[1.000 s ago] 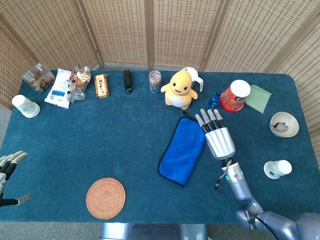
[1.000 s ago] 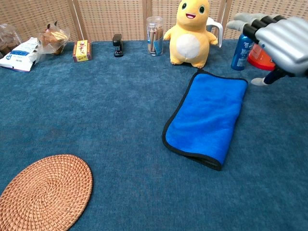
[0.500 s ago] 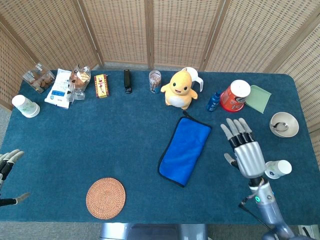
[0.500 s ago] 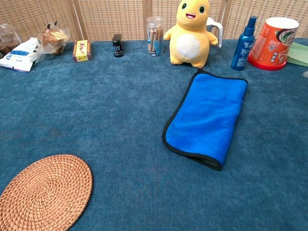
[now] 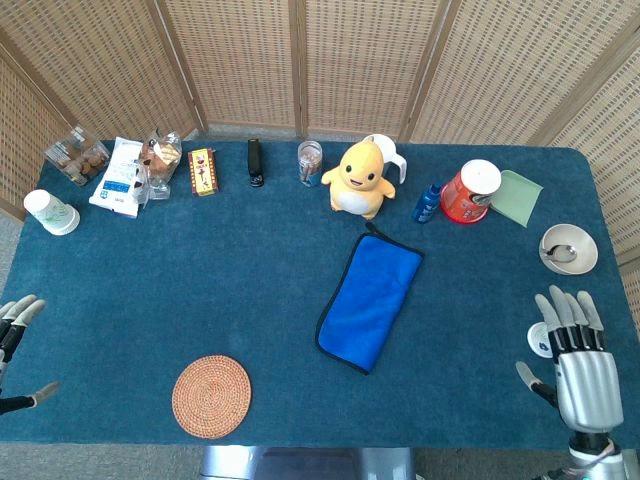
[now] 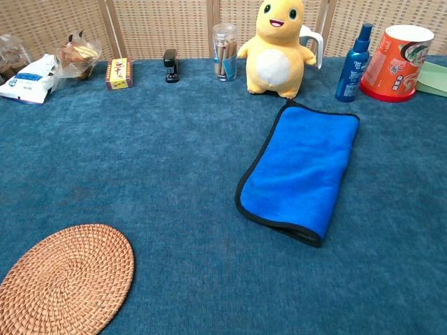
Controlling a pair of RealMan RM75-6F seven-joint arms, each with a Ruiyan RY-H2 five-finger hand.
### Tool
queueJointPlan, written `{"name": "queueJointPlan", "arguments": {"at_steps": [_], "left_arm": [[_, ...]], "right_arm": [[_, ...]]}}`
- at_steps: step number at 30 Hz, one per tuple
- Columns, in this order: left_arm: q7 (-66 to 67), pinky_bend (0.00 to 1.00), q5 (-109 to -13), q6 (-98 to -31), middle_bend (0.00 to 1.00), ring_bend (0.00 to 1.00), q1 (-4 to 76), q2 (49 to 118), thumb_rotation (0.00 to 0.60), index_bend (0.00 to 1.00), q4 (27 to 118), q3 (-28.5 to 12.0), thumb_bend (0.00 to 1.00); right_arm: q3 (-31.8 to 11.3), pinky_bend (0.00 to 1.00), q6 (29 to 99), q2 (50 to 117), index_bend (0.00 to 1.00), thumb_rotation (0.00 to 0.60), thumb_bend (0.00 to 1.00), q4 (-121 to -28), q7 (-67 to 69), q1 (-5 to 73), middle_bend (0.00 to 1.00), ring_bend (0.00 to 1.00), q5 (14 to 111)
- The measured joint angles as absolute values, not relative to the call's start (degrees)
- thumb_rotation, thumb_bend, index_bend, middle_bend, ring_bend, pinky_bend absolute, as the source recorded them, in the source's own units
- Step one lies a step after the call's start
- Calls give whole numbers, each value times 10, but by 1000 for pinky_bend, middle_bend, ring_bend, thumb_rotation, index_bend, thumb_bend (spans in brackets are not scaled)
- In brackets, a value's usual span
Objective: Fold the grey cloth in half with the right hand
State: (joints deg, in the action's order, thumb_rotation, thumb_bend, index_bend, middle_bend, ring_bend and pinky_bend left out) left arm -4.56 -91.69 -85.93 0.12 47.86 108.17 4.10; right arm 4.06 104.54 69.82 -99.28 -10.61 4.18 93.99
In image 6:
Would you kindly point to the grey and blue cloth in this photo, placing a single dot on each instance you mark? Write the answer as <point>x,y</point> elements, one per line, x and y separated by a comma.
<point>300,167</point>

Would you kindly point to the dark blue table cover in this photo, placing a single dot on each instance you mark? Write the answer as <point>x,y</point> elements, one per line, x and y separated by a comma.
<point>174,157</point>

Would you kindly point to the clear jar of pencils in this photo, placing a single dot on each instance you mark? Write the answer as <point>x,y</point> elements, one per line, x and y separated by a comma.
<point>224,52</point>

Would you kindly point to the black stapler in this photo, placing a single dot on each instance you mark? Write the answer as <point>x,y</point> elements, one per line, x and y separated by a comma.
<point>170,63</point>

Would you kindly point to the yellow plush toy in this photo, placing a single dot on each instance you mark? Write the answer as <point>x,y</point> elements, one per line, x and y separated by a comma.
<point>276,45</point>

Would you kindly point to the yellow red small box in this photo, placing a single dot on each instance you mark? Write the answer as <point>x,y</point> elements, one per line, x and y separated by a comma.
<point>118,73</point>

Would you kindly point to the woven folding screen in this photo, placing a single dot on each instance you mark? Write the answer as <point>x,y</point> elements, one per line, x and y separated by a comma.
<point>157,28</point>

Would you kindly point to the white plastic pitcher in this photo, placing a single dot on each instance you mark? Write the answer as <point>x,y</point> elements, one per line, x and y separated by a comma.
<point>304,33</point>

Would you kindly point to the blue spray bottle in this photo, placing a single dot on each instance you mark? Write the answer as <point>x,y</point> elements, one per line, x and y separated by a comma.
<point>352,70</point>

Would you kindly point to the clear bag of bread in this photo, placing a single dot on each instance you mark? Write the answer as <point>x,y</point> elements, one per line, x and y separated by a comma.
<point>78,56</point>

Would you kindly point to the round woven rattan coaster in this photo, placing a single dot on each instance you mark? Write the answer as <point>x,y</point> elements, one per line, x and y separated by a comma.
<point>66,282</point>

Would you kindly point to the red instant noodle cup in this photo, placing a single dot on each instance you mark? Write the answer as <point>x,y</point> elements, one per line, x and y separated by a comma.
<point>391,66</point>

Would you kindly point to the white blue snack packet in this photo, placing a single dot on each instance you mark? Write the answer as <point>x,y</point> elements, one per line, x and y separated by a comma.
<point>28,80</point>

